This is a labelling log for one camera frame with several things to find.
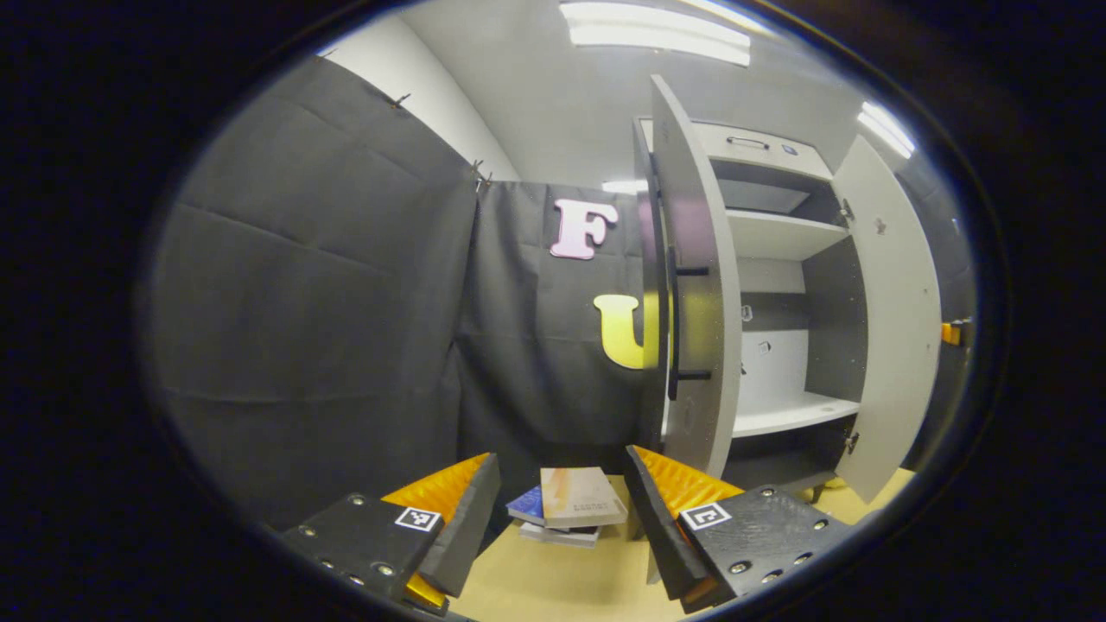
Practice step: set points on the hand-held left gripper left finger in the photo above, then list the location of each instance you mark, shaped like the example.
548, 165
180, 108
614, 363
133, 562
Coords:
467, 527

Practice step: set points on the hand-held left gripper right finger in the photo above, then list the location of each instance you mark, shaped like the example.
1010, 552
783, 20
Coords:
665, 527

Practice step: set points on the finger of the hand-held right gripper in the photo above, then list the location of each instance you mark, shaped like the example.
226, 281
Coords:
950, 333

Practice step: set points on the grey cabinet door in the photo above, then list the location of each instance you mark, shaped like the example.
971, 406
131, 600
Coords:
704, 345
890, 345

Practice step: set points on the white cabinet shelf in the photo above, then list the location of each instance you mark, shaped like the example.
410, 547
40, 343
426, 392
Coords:
778, 235
786, 416

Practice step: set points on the grey cabinet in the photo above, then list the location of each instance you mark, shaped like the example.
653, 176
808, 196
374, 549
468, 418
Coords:
778, 154

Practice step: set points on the blue book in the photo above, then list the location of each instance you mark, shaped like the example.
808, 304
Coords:
527, 505

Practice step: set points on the beige book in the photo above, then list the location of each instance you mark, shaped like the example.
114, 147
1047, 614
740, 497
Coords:
583, 497

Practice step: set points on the white book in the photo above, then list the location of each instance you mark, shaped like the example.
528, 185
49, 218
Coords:
557, 536

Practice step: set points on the ceiling light panel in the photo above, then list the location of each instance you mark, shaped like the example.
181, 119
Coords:
657, 33
624, 186
886, 130

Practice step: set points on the black backdrop cloth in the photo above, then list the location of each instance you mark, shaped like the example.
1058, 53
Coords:
302, 302

